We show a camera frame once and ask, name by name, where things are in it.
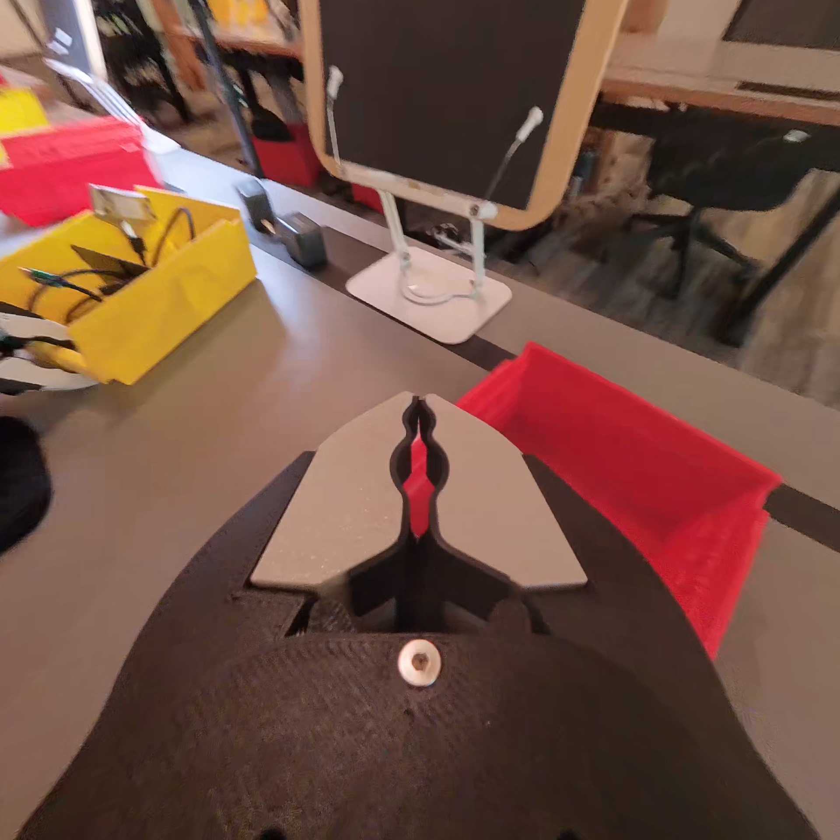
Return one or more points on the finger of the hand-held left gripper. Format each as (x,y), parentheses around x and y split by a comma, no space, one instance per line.
(26,328)
(39,379)

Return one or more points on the red crate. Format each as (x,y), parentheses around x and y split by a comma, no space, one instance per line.
(285,157)

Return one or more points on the grey power adapter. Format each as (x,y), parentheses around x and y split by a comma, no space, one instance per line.
(302,239)
(256,203)

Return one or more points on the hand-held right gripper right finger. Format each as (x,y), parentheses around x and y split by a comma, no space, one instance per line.
(499,518)

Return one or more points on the wooden office desk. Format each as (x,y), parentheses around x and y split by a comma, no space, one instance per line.
(689,98)

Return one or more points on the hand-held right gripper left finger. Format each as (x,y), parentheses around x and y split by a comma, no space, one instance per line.
(341,512)

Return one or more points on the black board on white stand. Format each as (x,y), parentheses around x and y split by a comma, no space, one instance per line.
(446,98)

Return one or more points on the black wrist rest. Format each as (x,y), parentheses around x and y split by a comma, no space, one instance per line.
(19,485)

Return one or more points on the red plastic bin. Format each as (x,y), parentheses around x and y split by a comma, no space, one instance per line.
(623,459)
(65,170)

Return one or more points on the yellow plastic bin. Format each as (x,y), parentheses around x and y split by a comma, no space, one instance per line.
(164,308)
(19,111)

